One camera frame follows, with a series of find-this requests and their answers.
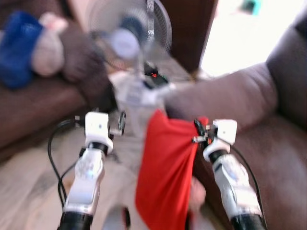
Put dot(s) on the beige plush bag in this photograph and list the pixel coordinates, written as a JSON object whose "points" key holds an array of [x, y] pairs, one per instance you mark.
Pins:
{"points": [[48, 52]]}

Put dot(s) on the black device with red light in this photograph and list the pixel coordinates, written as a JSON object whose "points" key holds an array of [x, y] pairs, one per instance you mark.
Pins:
{"points": [[156, 76]]}

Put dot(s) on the dark brown fabric sofa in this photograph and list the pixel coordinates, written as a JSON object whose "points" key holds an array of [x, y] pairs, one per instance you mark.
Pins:
{"points": [[33, 110], [259, 143]]}

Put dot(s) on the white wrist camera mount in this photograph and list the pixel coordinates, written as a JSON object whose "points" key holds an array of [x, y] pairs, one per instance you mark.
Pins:
{"points": [[224, 132], [97, 125]]}

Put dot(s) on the white standing fan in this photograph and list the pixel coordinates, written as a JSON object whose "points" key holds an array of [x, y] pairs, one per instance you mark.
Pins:
{"points": [[129, 38]]}

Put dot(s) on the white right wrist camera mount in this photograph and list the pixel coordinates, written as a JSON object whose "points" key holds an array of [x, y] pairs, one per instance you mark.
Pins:
{"points": [[224, 132]]}

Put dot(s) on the dark wooden panel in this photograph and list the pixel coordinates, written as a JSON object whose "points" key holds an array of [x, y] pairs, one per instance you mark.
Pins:
{"points": [[192, 28]]}

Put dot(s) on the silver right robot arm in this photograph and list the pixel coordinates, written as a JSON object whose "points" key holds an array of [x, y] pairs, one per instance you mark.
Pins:
{"points": [[235, 187]]}

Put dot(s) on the red pillow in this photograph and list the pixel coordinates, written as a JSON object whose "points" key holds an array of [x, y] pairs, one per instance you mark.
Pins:
{"points": [[165, 167]]}

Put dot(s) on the blue cushion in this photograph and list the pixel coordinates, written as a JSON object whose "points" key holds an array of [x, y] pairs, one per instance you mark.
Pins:
{"points": [[17, 48]]}

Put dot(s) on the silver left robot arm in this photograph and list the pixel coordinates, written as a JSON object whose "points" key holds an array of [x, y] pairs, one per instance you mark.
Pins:
{"points": [[86, 182]]}

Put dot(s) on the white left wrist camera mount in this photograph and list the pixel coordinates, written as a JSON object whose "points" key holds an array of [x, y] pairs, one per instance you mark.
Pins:
{"points": [[97, 125]]}

